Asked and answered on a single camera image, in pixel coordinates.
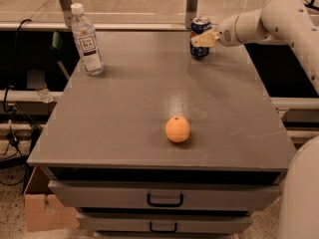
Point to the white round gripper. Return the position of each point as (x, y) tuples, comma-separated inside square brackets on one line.
[(226, 34)]

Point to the blue pepsi can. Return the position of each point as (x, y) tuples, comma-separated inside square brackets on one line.
[(197, 27)]

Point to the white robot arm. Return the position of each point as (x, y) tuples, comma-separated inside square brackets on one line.
[(283, 22)]

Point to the orange fruit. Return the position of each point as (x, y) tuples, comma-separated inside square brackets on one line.
[(177, 129)]

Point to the grey drawer cabinet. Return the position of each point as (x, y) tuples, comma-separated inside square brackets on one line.
[(112, 127)]

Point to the clear tea bottle white label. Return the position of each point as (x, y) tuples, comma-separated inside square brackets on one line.
[(85, 38)]

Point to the small clear water bottle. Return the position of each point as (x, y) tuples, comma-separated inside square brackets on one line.
[(45, 96)]

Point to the upper grey drawer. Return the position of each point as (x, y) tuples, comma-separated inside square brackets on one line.
[(177, 196)]

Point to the grey drawer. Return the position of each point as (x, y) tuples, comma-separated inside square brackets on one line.
[(177, 196), (163, 223)]

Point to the lower grey drawer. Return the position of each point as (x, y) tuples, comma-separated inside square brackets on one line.
[(163, 223)]

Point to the brown cardboard box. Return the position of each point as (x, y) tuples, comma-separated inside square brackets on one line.
[(43, 210)]

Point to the middle metal bracket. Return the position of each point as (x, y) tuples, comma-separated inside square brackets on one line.
[(190, 12)]

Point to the metal bracket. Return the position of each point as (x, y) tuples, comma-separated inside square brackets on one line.
[(190, 12), (66, 9)]

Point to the green handled tool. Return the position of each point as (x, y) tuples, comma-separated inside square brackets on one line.
[(56, 47)]

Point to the left metal bracket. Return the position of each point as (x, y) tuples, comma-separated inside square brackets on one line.
[(66, 9)]

